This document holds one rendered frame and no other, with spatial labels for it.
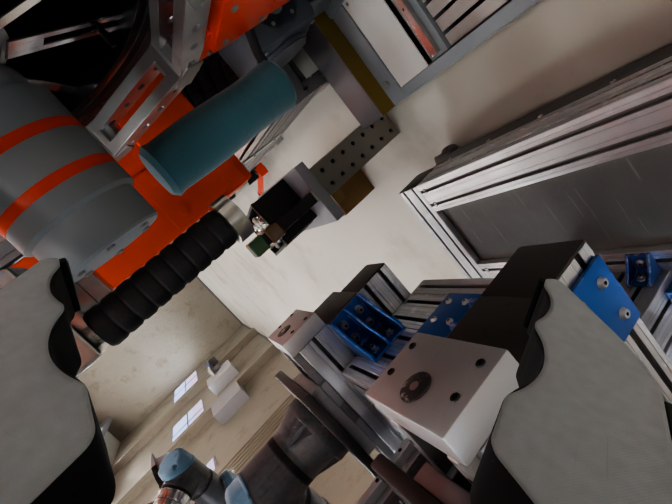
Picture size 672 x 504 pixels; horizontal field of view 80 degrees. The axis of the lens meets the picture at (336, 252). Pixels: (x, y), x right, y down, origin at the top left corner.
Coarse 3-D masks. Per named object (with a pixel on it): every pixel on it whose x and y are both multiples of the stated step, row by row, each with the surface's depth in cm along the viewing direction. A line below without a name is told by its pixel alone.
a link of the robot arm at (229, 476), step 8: (224, 472) 103; (216, 480) 100; (224, 480) 101; (232, 480) 101; (208, 488) 97; (216, 488) 99; (224, 488) 100; (208, 496) 97; (216, 496) 98; (224, 496) 100
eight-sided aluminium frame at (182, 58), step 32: (160, 0) 48; (192, 0) 44; (160, 32) 54; (192, 32) 51; (160, 64) 60; (192, 64) 59; (128, 96) 64; (160, 96) 62; (96, 128) 67; (128, 128) 66
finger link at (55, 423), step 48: (48, 288) 9; (0, 336) 8; (48, 336) 8; (0, 384) 7; (48, 384) 7; (0, 432) 6; (48, 432) 6; (96, 432) 6; (0, 480) 5; (48, 480) 5; (96, 480) 6
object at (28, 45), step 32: (0, 0) 42; (32, 0) 43; (64, 0) 59; (96, 0) 57; (128, 0) 54; (0, 32) 44; (32, 32) 48; (64, 32) 51; (128, 32) 58; (32, 64) 63; (64, 64) 64; (96, 64) 63; (64, 96) 65
